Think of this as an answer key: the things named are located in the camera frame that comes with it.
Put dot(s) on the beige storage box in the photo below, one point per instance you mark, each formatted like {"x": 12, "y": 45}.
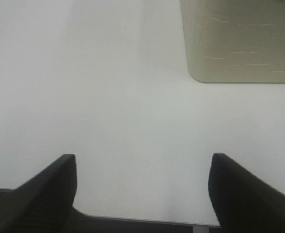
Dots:
{"x": 235, "y": 41}

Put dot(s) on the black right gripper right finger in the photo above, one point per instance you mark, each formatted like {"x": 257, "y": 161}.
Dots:
{"x": 242, "y": 202}

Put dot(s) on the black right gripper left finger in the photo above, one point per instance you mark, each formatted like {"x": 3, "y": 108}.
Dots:
{"x": 43, "y": 203}

